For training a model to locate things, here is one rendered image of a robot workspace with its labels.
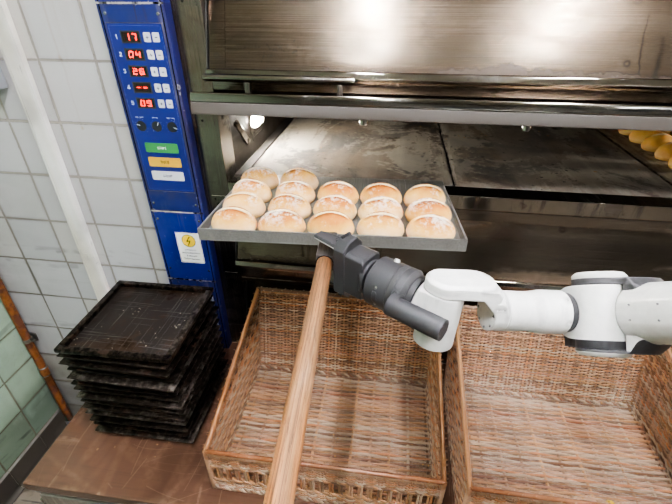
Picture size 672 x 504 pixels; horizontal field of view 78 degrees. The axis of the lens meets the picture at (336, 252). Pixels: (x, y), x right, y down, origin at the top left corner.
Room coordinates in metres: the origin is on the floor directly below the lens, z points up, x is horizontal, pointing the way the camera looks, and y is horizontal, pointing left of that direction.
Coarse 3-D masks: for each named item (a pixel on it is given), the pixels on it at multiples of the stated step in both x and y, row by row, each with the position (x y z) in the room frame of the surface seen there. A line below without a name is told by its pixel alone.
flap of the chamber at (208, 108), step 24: (384, 120) 0.86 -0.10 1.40; (408, 120) 0.85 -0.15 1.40; (432, 120) 0.85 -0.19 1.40; (456, 120) 0.84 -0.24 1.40; (480, 120) 0.83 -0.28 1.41; (504, 120) 0.83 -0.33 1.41; (528, 120) 0.82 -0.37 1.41; (552, 120) 0.82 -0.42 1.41; (576, 120) 0.81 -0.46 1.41; (600, 120) 0.80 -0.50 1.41; (624, 120) 0.80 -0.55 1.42; (648, 120) 0.79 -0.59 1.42
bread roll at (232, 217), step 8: (224, 208) 0.80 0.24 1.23; (232, 208) 0.79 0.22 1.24; (240, 208) 0.79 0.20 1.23; (216, 216) 0.78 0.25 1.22; (224, 216) 0.77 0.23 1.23; (232, 216) 0.77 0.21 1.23; (240, 216) 0.77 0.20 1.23; (248, 216) 0.78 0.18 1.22; (216, 224) 0.77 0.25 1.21; (224, 224) 0.76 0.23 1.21; (232, 224) 0.76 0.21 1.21; (240, 224) 0.76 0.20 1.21; (248, 224) 0.77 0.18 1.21; (256, 224) 0.78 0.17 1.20
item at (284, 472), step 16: (320, 272) 0.59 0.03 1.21; (320, 288) 0.55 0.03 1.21; (320, 304) 0.51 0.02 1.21; (304, 320) 0.47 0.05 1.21; (320, 320) 0.47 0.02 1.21; (304, 336) 0.44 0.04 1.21; (320, 336) 0.45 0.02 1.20; (304, 352) 0.40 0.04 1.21; (304, 368) 0.38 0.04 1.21; (304, 384) 0.35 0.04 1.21; (288, 400) 0.33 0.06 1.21; (304, 400) 0.33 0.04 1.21; (288, 416) 0.30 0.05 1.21; (304, 416) 0.31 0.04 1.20; (288, 432) 0.28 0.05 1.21; (304, 432) 0.29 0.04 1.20; (288, 448) 0.26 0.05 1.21; (272, 464) 0.25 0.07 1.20; (288, 464) 0.25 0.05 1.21; (272, 480) 0.23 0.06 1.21; (288, 480) 0.23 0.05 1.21; (272, 496) 0.22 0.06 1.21; (288, 496) 0.22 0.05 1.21
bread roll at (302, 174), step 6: (294, 168) 1.02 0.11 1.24; (300, 168) 1.02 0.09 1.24; (288, 174) 1.00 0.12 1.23; (294, 174) 1.00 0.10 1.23; (300, 174) 1.00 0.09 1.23; (306, 174) 1.00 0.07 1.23; (312, 174) 1.01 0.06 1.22; (282, 180) 1.00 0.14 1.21; (306, 180) 0.99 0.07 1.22; (312, 180) 0.99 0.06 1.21; (312, 186) 0.99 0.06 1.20
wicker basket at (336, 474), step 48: (240, 336) 0.86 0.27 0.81; (288, 336) 0.97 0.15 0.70; (336, 336) 0.95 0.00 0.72; (384, 336) 0.94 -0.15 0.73; (240, 384) 0.79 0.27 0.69; (336, 384) 0.88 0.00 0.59; (384, 384) 0.88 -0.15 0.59; (432, 384) 0.79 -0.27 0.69; (336, 432) 0.71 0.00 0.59; (384, 432) 0.71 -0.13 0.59; (432, 432) 0.67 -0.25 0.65; (240, 480) 0.55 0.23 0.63; (336, 480) 0.52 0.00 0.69; (384, 480) 0.51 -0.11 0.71; (432, 480) 0.50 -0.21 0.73
